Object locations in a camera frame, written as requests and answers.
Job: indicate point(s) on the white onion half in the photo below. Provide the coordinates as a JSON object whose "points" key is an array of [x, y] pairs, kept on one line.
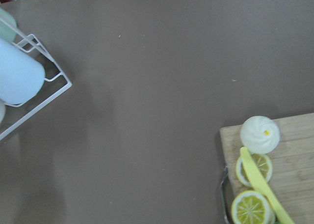
{"points": [[260, 134]]}

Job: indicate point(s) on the upper lemon slice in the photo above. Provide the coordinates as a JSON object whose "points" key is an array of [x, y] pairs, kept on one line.
{"points": [[250, 207]]}

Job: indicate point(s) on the bamboo cutting board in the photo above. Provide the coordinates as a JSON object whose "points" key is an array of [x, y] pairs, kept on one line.
{"points": [[293, 167]]}

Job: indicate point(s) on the white wire rack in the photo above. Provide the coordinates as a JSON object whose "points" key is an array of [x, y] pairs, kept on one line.
{"points": [[55, 83]]}

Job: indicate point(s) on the lower lemon slice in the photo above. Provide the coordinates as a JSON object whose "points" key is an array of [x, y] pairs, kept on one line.
{"points": [[263, 163]]}

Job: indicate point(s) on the yellow plastic knife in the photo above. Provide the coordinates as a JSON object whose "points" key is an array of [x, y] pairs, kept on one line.
{"points": [[260, 185]]}

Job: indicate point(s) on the green cup in rack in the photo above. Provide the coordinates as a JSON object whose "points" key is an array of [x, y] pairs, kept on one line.
{"points": [[6, 33]]}

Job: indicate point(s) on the lemon slice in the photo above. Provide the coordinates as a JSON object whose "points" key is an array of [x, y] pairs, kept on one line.
{"points": [[263, 163], [250, 207]]}

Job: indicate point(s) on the light blue cup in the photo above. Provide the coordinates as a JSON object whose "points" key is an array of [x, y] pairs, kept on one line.
{"points": [[21, 77]]}

